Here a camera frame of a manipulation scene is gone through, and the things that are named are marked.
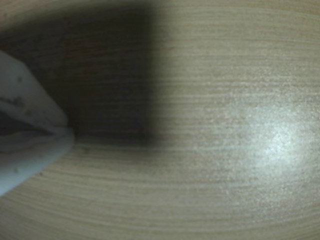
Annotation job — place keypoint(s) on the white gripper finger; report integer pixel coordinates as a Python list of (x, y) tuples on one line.
[(27, 100), (30, 160)]

